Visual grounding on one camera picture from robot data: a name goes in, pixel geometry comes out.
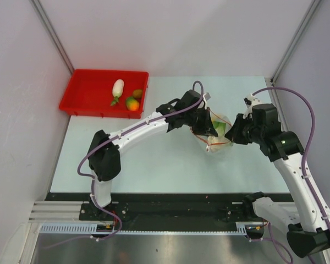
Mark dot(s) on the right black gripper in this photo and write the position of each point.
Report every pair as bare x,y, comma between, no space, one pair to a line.
234,135

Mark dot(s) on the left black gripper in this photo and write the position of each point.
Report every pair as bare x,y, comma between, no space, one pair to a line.
205,127

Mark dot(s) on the green fake lettuce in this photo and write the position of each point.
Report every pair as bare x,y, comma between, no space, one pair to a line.
219,142

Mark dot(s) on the brown fake kiwi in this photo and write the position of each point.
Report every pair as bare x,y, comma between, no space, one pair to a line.
137,94

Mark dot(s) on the orange green fake mango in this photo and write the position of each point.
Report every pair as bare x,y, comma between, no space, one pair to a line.
132,104

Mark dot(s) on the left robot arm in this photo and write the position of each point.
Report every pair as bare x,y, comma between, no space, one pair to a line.
106,149

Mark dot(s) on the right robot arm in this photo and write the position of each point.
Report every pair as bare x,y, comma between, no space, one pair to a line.
308,232

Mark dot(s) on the red plastic tray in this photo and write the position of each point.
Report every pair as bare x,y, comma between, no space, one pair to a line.
89,93

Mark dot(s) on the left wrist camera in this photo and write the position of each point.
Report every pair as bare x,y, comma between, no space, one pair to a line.
206,96

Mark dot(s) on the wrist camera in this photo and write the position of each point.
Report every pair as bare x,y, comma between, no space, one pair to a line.
206,96
250,101

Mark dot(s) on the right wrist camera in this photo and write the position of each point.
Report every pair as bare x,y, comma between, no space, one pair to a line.
250,101

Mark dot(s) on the white slotted cable duct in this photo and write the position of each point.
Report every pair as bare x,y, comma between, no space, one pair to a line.
102,229

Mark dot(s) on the aluminium frame rail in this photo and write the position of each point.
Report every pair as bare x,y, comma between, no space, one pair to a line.
55,212

